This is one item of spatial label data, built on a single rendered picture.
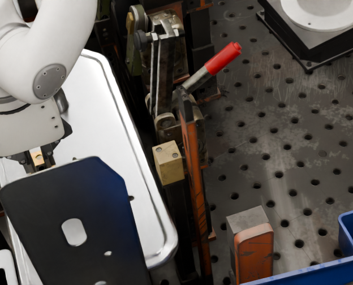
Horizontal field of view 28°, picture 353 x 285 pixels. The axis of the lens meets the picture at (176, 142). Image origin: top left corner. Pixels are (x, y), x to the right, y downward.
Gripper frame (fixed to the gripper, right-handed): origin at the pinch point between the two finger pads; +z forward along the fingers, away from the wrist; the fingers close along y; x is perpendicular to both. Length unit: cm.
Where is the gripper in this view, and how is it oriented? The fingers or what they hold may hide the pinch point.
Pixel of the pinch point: (38, 161)
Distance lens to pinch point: 105.3
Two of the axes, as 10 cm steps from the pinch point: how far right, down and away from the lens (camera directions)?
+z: 0.9, 6.2, 7.8
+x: 3.1, 7.3, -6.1
